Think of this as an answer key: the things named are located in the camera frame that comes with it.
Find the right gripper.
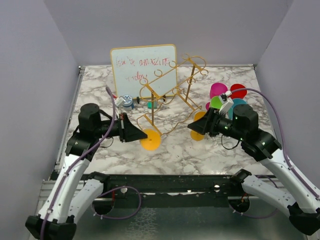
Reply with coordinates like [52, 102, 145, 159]
[187, 106, 246, 141]

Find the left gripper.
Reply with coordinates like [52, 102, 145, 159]
[94, 112, 148, 142]

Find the orange wine glass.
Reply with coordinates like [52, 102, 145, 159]
[140, 129, 161, 151]
[190, 111, 206, 141]

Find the green wine glass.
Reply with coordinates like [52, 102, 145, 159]
[209, 95, 225, 110]

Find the pink wine glass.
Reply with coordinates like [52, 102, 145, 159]
[205, 82, 228, 110]

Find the teal wine glass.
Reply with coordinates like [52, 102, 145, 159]
[227, 98, 247, 120]

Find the red wine glass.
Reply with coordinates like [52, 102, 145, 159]
[230, 83, 248, 99]

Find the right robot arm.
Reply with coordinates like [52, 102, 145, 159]
[187, 104, 320, 236]

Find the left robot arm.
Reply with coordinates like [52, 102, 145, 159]
[25, 103, 148, 240]

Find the blue white small can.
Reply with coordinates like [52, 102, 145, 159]
[122, 94, 134, 111]

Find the yellow framed whiteboard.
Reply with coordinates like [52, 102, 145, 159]
[110, 44, 177, 98]

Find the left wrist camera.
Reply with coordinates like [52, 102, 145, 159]
[114, 96, 125, 108]

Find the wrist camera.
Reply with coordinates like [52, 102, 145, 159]
[218, 90, 234, 114]
[114, 96, 125, 108]

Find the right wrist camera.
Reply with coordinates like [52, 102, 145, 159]
[218, 90, 234, 114]

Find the gold wire glass rack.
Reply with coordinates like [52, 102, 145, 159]
[136, 53, 209, 136]

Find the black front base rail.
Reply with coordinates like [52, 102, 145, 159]
[82, 172, 245, 209]

